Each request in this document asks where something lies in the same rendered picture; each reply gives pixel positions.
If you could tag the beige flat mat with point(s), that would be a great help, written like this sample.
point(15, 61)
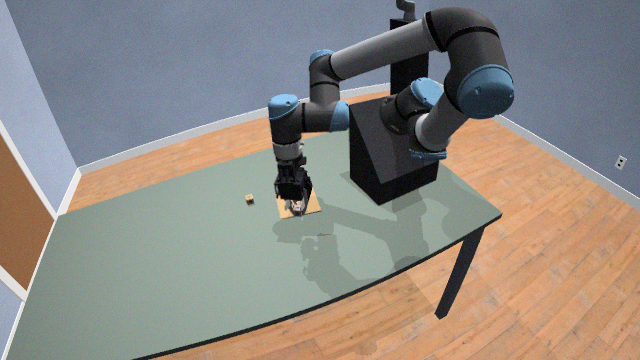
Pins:
point(313, 206)

